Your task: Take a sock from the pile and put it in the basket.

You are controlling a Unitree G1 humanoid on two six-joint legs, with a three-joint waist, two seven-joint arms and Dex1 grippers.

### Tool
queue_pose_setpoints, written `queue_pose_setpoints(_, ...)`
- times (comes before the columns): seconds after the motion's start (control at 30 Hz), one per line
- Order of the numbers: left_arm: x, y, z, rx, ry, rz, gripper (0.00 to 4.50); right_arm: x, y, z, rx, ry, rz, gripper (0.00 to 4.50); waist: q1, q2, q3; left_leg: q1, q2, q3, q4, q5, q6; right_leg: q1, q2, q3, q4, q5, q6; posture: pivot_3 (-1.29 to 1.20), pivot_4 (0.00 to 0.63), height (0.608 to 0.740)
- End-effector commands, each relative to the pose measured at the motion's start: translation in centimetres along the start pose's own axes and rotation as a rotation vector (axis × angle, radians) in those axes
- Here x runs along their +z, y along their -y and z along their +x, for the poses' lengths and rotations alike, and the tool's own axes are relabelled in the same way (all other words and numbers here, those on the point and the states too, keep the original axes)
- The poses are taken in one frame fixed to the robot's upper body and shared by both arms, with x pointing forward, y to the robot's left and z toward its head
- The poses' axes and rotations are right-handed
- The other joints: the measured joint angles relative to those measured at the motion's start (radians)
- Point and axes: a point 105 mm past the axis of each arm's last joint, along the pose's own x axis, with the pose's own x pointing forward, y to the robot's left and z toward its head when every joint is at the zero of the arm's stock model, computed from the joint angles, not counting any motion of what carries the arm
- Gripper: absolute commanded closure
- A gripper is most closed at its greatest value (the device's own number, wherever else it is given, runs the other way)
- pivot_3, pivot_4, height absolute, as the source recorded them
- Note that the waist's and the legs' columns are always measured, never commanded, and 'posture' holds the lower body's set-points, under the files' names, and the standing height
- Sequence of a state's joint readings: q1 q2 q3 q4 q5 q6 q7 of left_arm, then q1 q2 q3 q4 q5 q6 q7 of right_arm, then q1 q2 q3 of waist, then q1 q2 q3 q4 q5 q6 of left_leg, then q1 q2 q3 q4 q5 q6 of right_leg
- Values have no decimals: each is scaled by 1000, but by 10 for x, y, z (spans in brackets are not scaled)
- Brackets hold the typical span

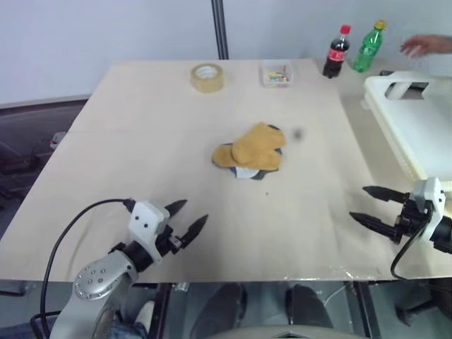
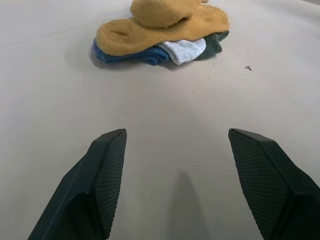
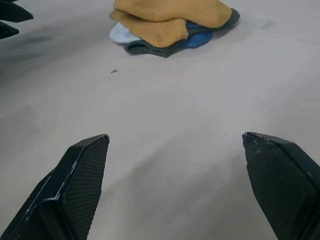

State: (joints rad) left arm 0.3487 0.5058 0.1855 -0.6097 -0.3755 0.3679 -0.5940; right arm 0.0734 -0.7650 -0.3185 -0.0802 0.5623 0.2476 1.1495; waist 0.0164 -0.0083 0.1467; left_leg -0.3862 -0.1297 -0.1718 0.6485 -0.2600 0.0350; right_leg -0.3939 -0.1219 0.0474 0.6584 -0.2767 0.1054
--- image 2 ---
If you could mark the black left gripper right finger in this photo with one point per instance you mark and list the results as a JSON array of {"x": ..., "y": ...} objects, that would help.
[{"x": 270, "y": 185}]

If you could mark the white knit sock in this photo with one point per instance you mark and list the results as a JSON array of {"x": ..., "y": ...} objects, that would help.
[{"x": 185, "y": 50}]

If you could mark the mustard yellow terry sock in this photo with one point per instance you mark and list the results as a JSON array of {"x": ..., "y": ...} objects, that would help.
[
  {"x": 160, "y": 12},
  {"x": 125, "y": 37}
]

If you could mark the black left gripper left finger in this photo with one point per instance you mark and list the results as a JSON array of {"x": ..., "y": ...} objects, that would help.
[{"x": 82, "y": 190}]

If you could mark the dark green knit sock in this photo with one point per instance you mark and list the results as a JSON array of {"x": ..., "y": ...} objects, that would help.
[{"x": 212, "y": 45}]

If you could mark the blue knit sock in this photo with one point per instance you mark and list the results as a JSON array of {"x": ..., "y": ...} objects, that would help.
[{"x": 130, "y": 57}]

